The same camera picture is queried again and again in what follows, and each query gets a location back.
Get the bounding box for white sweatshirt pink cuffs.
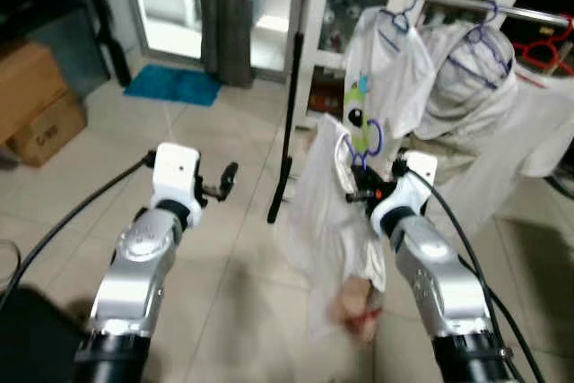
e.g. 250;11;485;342
276;112;397;346

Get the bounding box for purple plastic hanger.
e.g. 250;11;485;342
336;118;387;176
446;0;515;91

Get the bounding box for blue plastic hanger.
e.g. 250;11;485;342
377;0;424;54

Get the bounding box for red plastic hanger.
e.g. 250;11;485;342
511;12;574;77

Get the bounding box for black rack pole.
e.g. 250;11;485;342
266;0;312;225

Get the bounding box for blue floor mat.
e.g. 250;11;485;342
123;63;224;109

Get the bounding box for white t-shirt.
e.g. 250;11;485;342
344;6;439;158

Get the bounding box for grey striped shirt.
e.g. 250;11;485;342
417;22;521;144

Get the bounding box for grey curtain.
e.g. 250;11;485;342
197;0;258;90

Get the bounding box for long white shirt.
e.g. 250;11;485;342
430;69;574;242

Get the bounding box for brown cardboard box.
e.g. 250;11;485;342
4;90;89;168
0;39;70;146

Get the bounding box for black table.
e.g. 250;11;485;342
0;0;134;90

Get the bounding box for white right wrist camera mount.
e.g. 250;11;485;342
370;151;439;233

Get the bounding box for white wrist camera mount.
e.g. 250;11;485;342
150;142;204;213
370;151;439;233

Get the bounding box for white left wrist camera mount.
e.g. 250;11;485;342
150;142;204;213

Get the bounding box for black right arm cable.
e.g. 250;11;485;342
414;168;548;383

